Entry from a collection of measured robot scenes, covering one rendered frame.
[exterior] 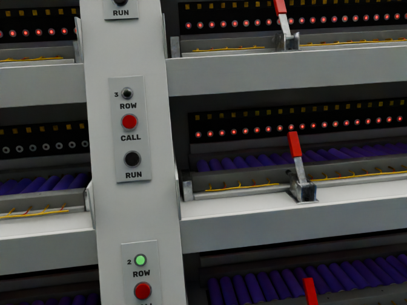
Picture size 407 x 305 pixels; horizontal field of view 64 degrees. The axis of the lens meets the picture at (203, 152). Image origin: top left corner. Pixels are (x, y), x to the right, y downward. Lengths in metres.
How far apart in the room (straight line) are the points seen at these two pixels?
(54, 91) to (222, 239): 0.26
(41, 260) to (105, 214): 0.09
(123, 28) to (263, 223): 0.28
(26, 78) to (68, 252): 0.21
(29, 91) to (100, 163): 0.12
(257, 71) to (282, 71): 0.03
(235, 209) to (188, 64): 0.18
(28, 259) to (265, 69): 0.36
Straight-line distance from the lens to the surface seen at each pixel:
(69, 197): 0.45
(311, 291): 0.47
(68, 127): 0.57
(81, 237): 0.40
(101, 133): 0.39
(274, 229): 0.41
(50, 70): 0.42
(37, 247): 0.42
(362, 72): 0.48
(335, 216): 0.44
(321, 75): 0.45
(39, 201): 0.46
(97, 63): 0.41
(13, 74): 0.44
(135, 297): 0.40
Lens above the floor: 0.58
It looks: 3 degrees up
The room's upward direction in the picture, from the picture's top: 5 degrees counter-clockwise
